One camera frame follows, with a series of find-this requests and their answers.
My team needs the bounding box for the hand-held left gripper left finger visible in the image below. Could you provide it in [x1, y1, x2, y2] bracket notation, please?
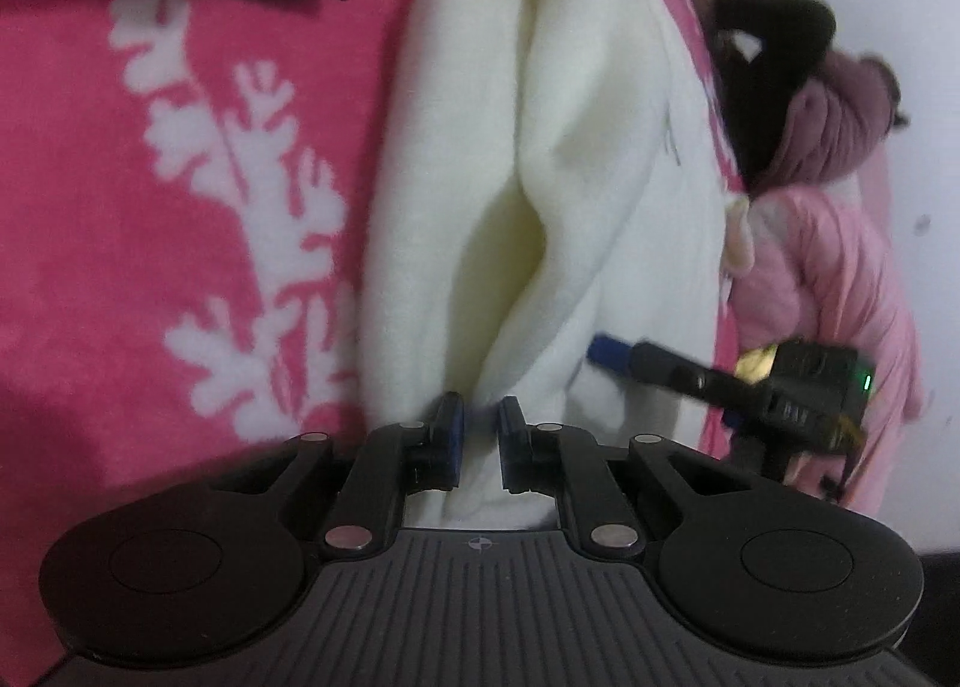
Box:
[214, 391, 466, 559]

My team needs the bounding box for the black garment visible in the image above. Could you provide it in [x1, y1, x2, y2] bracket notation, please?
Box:
[709, 0, 838, 197]

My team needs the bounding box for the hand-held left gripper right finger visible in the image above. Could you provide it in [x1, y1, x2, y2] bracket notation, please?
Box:
[497, 396, 758, 564]

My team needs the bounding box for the white fuzzy sweater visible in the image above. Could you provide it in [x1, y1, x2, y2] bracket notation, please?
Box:
[358, 0, 742, 532]

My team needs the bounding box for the mauve garment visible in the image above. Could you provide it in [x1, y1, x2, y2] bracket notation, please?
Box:
[756, 49, 902, 190]

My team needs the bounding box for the pink puffer jacket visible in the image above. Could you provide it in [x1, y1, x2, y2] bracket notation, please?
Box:
[731, 154, 928, 517]

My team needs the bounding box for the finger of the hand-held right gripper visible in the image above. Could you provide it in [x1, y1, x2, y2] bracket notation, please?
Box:
[587, 333, 751, 407]

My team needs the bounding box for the pink floral blanket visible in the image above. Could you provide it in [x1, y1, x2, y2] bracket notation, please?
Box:
[0, 0, 751, 687]

